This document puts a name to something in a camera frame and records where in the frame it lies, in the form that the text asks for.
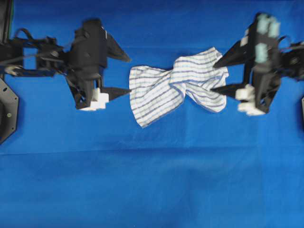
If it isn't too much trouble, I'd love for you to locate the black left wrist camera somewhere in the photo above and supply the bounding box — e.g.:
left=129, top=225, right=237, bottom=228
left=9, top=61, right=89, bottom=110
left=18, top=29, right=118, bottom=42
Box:
left=69, top=18, right=107, bottom=68

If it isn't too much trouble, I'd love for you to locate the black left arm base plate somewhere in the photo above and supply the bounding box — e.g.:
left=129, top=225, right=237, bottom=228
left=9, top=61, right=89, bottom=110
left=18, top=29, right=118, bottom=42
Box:
left=0, top=79, right=19, bottom=144

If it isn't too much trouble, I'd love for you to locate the black frame post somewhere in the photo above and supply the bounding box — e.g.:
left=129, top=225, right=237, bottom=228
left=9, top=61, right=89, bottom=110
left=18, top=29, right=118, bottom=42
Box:
left=0, top=0, right=14, bottom=44

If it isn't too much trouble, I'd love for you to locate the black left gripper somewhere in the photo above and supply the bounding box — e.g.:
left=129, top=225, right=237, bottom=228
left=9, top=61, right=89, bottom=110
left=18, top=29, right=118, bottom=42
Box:
left=66, top=31, right=131, bottom=111

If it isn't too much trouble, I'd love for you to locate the blue striped white towel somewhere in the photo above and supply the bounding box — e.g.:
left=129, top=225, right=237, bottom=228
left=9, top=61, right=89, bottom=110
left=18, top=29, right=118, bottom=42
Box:
left=129, top=47, right=229, bottom=128

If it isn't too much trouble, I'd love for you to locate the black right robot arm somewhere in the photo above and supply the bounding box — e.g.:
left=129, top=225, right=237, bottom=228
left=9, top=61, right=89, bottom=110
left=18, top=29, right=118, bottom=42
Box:
left=212, top=12, right=304, bottom=116

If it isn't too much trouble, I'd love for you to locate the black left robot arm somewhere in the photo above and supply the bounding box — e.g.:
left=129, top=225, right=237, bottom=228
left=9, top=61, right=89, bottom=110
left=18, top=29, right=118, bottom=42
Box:
left=0, top=26, right=131, bottom=111

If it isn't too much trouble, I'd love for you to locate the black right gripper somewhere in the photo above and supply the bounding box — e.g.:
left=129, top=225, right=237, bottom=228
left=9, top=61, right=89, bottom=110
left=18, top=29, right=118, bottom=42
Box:
left=210, top=13, right=280, bottom=115

